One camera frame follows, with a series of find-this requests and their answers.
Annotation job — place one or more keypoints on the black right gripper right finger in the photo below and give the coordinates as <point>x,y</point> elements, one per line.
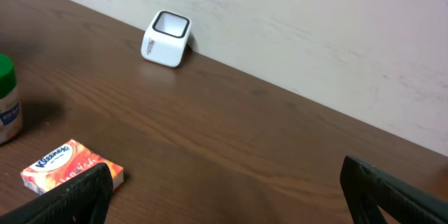
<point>368,191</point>

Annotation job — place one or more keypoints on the green lid jar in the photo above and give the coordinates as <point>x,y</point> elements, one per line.
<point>11,109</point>

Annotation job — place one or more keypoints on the orange Kleenex tissue pack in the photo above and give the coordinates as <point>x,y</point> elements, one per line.
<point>64,163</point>

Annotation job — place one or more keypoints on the white barcode scanner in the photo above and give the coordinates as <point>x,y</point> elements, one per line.
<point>165,39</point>

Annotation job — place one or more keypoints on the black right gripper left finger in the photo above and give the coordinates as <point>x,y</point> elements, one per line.
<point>82,199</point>

